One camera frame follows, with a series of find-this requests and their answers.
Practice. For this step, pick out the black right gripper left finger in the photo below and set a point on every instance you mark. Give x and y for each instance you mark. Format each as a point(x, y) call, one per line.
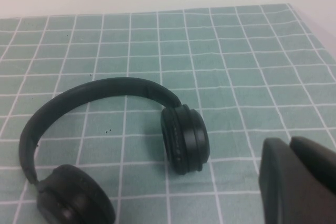
point(286, 190)

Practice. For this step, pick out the green white-grid tablecloth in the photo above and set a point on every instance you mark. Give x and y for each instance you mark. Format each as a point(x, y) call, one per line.
point(236, 77)

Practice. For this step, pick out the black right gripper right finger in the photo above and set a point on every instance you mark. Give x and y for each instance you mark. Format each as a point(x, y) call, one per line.
point(323, 166)

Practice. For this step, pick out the black over-ear headphones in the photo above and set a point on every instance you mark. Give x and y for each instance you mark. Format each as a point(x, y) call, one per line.
point(78, 87)

